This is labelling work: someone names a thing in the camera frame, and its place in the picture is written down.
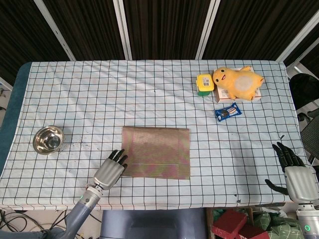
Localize red box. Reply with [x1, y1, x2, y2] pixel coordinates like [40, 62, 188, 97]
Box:
[212, 209, 248, 239]
[238, 224, 270, 239]

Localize blue cookie packet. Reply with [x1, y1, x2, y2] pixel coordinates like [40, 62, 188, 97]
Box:
[214, 102, 243, 122]

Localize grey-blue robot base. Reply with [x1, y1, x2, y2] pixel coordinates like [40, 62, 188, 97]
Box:
[100, 208, 207, 239]

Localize teal table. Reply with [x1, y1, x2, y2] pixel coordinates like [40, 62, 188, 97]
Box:
[0, 62, 32, 175]

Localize green container with yellow lid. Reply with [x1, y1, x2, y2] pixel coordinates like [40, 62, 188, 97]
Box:
[195, 73, 215, 97]

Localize white double frame post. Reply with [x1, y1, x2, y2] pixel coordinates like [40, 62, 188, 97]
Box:
[113, 0, 133, 60]

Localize yellow plush toy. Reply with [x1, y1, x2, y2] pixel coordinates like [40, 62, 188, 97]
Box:
[212, 65, 265, 101]

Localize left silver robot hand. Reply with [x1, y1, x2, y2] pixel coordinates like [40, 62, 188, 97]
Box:
[93, 148, 129, 190]

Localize white black-checked tablecloth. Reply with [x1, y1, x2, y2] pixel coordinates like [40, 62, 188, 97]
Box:
[0, 59, 304, 211]

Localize black office chair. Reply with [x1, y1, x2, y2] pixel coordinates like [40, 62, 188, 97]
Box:
[290, 73, 319, 165]

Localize stainless steel bowl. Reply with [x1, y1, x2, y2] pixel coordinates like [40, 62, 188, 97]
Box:
[32, 125, 65, 155]

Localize white cardboard box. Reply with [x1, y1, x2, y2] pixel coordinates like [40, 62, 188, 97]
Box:
[213, 67, 262, 104]

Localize black floor cables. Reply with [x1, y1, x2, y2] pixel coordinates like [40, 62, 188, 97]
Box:
[0, 210, 100, 239]

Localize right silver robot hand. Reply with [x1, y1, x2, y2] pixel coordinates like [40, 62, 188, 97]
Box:
[265, 141, 319, 205]

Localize green patterned cloth bag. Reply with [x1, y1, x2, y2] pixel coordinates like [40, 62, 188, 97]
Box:
[259, 210, 305, 239]

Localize brown woven placemat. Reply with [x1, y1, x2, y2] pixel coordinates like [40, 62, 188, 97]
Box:
[121, 126, 191, 180]

